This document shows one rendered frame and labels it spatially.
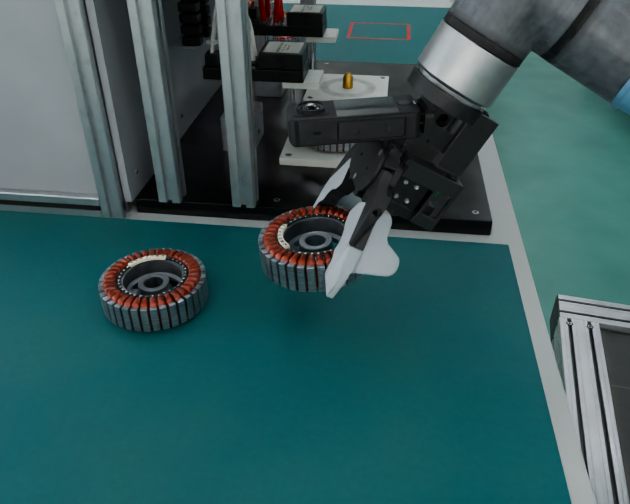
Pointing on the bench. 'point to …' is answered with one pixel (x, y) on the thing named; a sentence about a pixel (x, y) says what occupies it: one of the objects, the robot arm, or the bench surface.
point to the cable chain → (193, 24)
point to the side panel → (43, 113)
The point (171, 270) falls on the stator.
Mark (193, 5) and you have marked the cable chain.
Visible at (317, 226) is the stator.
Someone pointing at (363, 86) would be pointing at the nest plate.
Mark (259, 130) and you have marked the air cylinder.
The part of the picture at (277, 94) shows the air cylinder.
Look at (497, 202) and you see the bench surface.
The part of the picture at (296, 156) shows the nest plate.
